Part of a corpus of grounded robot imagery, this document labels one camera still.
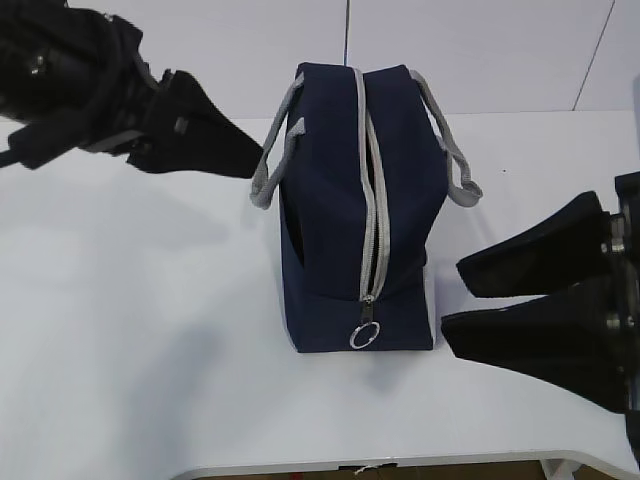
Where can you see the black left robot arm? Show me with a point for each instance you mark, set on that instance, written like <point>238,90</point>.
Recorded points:
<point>127,129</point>

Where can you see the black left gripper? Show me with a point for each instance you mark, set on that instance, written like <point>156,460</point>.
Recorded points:
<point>69,78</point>

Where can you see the navy blue lunch bag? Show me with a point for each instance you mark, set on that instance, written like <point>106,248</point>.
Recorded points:
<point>368,161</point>

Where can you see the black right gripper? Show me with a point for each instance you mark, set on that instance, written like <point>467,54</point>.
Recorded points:
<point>561,339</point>

